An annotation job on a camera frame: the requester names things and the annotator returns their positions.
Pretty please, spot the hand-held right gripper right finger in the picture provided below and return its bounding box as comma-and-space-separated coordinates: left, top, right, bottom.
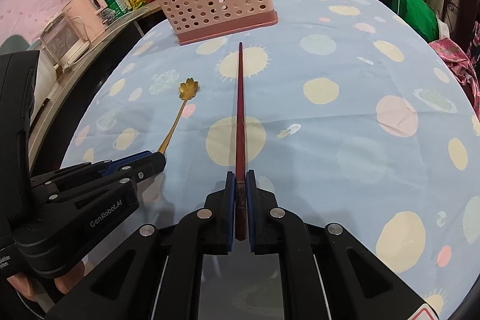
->
245, 170, 426, 320

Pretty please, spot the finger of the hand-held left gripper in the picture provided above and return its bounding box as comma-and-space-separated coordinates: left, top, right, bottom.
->
13, 153, 167, 279
32, 151, 155, 186

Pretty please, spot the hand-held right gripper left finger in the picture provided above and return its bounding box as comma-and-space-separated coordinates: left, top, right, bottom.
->
45, 170, 238, 320

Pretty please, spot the golden flower spoon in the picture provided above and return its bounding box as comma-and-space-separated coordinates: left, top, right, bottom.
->
157, 77, 200, 156

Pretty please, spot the dark red chopstick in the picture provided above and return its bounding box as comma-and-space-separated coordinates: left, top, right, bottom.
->
232, 42, 249, 242

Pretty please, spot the person's left hand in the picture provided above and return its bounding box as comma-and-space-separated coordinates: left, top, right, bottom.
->
7, 256, 89, 306

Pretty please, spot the white blender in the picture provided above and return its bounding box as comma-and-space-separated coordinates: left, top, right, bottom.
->
39, 13, 92, 71

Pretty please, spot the blue spotted tablecloth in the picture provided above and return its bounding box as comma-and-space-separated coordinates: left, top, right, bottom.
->
60, 0, 480, 320

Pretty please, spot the pink electric kettle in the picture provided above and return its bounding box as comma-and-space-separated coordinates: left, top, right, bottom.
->
64, 0, 107, 43

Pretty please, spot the green tin can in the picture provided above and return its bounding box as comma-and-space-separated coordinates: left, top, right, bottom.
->
100, 0, 132, 19

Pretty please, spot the green bag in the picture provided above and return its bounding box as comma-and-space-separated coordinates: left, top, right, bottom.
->
392, 0, 439, 43

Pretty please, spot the pink floral cloth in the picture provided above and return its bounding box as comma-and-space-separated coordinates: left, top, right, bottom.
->
429, 37, 480, 111

